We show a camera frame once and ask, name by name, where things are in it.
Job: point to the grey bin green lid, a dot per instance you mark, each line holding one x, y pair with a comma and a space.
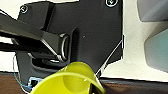
158, 50

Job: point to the small white connector box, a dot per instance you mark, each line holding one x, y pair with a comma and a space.
34, 81

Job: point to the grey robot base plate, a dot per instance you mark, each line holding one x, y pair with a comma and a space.
90, 30

